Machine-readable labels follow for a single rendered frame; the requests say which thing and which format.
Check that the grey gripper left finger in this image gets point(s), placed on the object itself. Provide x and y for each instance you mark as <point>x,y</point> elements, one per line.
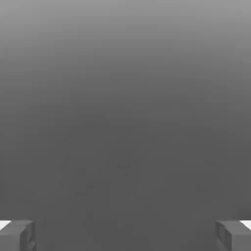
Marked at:
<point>15,236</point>

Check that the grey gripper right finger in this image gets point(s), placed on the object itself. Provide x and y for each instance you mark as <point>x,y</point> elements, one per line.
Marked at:
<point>235,236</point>

